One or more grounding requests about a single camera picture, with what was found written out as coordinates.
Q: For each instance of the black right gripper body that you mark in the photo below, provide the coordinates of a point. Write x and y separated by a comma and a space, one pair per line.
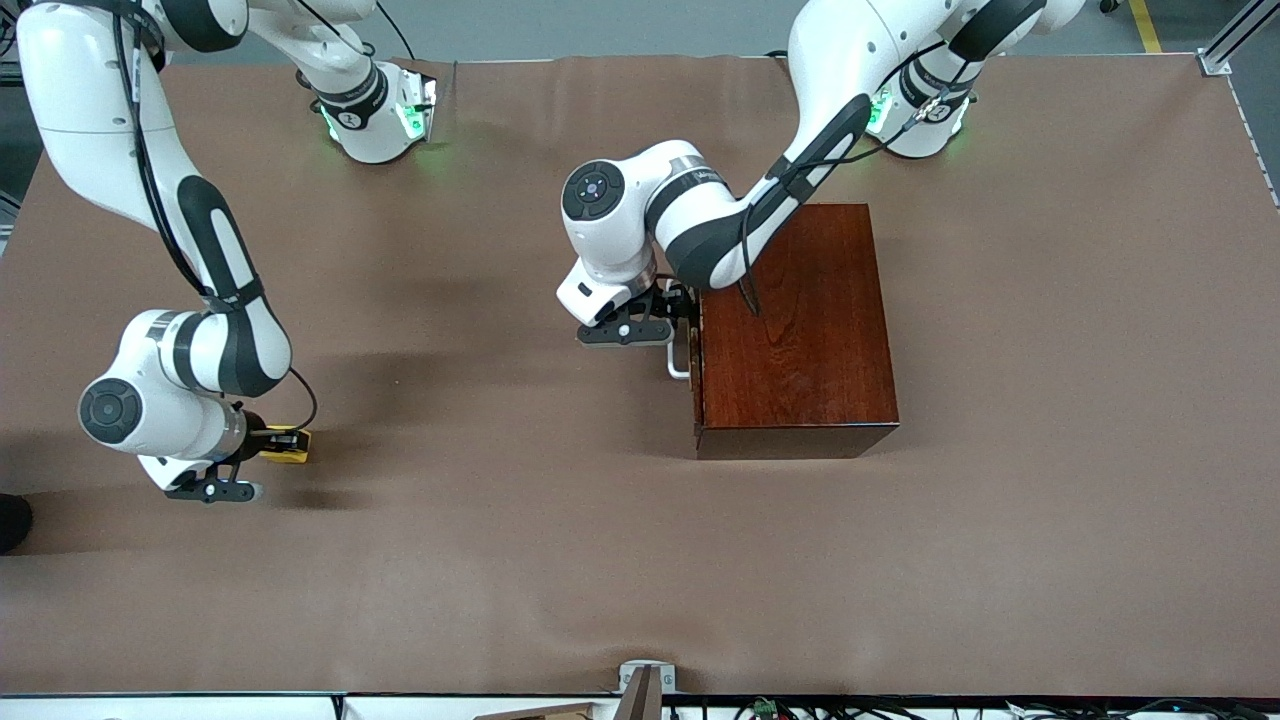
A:
254, 427

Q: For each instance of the yellow block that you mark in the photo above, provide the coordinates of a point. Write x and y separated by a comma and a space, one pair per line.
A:
285, 455

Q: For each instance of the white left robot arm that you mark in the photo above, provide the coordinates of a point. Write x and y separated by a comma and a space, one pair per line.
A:
610, 240

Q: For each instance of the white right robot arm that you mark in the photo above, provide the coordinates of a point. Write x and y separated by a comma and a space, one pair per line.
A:
80, 90

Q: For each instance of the dark brown wooden cabinet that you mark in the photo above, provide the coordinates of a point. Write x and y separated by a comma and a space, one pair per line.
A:
820, 380

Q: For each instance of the brown table mat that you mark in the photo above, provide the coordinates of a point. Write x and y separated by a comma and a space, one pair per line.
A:
500, 550

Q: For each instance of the black shoe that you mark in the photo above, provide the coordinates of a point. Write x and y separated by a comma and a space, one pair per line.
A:
12, 522

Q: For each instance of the tan board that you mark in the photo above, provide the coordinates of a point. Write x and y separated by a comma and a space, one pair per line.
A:
545, 713

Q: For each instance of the aluminium profile with foot plate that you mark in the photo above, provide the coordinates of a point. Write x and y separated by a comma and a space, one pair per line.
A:
1215, 62

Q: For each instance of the grey metal bracket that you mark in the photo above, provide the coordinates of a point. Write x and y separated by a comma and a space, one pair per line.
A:
668, 680

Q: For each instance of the grey camera pole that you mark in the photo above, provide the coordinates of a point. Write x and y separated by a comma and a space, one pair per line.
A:
642, 700

